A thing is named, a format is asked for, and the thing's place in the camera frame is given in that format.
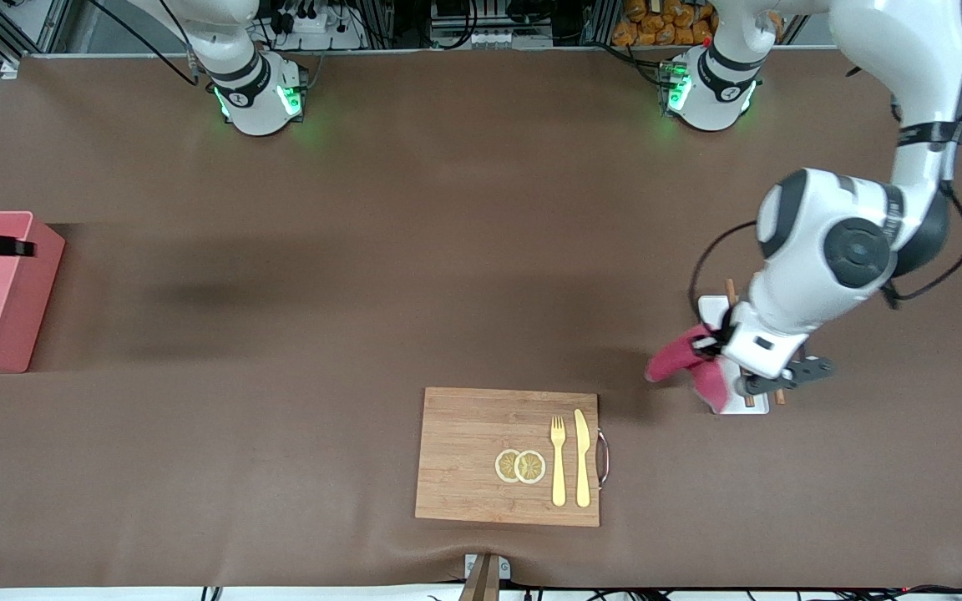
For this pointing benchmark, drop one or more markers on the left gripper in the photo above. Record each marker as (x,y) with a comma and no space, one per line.
(721,337)

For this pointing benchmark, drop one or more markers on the red microfibre cloth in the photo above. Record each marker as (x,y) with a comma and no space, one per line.
(673,355)

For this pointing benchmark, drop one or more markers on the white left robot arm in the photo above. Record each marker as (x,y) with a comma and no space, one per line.
(832,242)

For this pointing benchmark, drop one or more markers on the white rectangular tray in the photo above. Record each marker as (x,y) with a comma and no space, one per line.
(711,310)

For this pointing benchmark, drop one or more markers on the yellow knife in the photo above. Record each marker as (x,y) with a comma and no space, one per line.
(582,451)

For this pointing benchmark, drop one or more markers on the yellow fork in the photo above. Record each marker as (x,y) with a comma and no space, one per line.
(559,476)

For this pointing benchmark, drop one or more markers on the lemon slice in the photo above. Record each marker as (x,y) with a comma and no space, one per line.
(504,466)
(531,467)

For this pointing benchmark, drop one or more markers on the wooden cutting board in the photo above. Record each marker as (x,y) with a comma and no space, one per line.
(464,451)

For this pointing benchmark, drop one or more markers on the orange packaged goods pile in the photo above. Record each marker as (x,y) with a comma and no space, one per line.
(656,21)

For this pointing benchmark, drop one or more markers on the brown mounting bar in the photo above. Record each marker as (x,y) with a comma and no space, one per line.
(481,584)

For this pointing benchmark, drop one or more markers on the white socket strip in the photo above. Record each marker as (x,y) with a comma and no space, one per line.
(498,38)

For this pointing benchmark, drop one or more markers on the white power strip with plugs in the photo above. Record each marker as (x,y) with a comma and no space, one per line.
(314,23)

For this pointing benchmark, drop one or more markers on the metal table corner bracket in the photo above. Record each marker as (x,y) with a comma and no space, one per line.
(10,69)

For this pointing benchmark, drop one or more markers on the metal table edge bracket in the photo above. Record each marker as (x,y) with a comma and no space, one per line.
(473,566)

